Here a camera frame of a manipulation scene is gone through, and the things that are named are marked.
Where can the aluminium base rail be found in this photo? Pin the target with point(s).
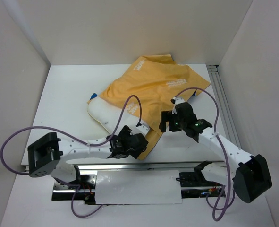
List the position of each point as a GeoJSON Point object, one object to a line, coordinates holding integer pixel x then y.
{"type": "Point", "coordinates": [138, 166]}

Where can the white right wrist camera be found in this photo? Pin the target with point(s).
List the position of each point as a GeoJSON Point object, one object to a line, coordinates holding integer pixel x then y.
{"type": "Point", "coordinates": [175, 101]}

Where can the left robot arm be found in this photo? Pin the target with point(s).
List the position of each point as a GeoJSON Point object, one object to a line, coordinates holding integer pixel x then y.
{"type": "Point", "coordinates": [50, 155]}

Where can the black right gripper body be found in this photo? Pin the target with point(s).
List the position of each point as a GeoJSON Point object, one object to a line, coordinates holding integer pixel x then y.
{"type": "Point", "coordinates": [179, 124]}

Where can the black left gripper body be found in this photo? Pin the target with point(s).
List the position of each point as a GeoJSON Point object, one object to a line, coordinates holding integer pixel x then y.
{"type": "Point", "coordinates": [126, 132]}

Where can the aluminium side rail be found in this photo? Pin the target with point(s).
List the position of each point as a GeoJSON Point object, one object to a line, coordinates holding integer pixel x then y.
{"type": "Point", "coordinates": [225, 113]}

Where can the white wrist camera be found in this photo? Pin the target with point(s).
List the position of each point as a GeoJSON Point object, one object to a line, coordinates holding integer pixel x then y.
{"type": "Point", "coordinates": [175, 101]}
{"type": "Point", "coordinates": [142, 129]}

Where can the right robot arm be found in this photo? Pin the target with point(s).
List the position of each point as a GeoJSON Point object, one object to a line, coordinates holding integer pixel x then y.
{"type": "Point", "coordinates": [247, 175]}

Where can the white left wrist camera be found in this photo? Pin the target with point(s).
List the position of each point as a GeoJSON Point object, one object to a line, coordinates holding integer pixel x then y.
{"type": "Point", "coordinates": [142, 129]}

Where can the white pillow yellow edge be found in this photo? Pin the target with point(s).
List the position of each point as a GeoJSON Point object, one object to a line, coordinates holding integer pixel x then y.
{"type": "Point", "coordinates": [107, 115]}

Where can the Mickey Mouse pillowcase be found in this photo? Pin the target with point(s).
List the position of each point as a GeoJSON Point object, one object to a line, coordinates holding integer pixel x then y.
{"type": "Point", "coordinates": [147, 88]}

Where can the white cover plate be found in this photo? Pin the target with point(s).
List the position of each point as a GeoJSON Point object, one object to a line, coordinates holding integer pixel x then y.
{"type": "Point", "coordinates": [137, 187]}

